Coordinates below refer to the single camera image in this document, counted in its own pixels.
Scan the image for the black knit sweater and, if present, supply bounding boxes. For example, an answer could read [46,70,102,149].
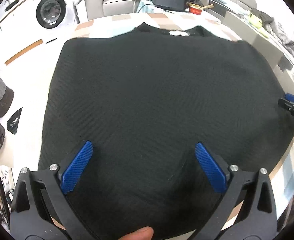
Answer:
[38,22,294,240]

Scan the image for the white lower cabinets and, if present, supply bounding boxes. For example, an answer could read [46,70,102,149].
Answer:
[0,0,41,50]

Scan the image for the white front-load washing machine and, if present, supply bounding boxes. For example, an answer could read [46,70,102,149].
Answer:
[29,0,76,31]

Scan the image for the plaid checkered bed cover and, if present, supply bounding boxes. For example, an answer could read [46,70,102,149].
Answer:
[51,11,294,233]

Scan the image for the red instant noodle cup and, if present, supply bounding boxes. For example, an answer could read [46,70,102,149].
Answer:
[188,3,214,15]

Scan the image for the grey bed with bedding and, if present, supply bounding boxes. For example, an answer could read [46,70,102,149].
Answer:
[207,0,294,66]

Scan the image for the green plush toy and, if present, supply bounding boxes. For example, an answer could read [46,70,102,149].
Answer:
[247,12,263,30]

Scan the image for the operator left hand thumb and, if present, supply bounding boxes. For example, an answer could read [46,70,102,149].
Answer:
[119,226,154,240]

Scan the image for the grey sofa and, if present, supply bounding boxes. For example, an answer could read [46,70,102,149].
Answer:
[84,0,139,20]

